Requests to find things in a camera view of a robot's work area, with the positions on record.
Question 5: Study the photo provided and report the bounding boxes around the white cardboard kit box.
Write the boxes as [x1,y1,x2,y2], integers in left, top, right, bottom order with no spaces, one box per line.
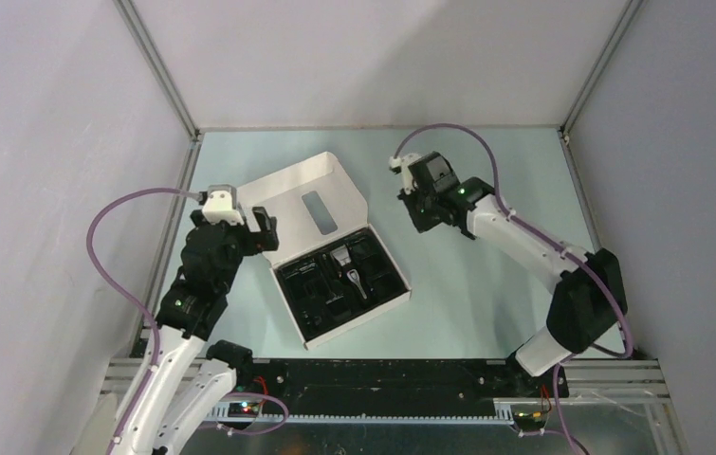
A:
[237,152,412,351]

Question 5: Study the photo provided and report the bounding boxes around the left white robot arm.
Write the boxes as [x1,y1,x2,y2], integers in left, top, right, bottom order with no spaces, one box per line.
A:
[107,207,279,454]

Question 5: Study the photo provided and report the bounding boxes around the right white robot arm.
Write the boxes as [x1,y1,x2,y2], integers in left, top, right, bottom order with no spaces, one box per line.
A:
[389,152,628,396]

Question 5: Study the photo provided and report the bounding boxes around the silver black hair clipper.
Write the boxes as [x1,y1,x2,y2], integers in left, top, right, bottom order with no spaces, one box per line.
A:
[330,246,369,301]

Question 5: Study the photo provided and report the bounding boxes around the black plastic tray insert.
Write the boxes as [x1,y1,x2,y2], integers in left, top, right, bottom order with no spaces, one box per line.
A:
[274,227,411,349]

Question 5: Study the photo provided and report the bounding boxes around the left control board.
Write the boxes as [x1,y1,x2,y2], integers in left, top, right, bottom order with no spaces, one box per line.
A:
[227,401,263,419]

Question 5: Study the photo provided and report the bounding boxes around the control board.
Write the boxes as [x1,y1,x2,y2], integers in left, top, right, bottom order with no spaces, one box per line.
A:
[227,401,263,419]
[512,409,552,433]

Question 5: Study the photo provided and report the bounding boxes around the right control board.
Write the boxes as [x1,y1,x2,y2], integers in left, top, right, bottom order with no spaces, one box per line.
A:
[512,409,552,433]

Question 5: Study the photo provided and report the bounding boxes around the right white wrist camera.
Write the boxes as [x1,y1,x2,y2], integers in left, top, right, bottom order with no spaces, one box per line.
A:
[389,153,421,194]

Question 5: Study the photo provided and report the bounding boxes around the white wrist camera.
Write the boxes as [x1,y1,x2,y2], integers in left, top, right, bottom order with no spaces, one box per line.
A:
[389,153,421,194]
[201,184,245,226]

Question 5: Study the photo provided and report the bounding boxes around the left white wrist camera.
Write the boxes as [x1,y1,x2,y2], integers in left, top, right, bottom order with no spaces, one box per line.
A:
[201,184,245,226]

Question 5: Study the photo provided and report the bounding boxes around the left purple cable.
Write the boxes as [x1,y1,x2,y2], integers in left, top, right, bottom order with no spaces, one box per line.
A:
[85,187,208,455]

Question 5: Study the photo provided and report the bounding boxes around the purple cable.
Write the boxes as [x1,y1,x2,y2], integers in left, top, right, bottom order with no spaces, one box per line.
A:
[393,123,636,455]
[85,187,208,455]

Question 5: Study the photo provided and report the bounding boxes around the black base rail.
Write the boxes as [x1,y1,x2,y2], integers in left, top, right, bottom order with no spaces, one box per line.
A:
[235,358,569,418]

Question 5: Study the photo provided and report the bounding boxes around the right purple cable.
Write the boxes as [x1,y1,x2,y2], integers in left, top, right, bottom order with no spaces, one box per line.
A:
[393,123,636,455]

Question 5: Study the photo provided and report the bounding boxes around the aluminium frame rail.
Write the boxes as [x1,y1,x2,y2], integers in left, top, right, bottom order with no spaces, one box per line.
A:
[113,0,200,141]

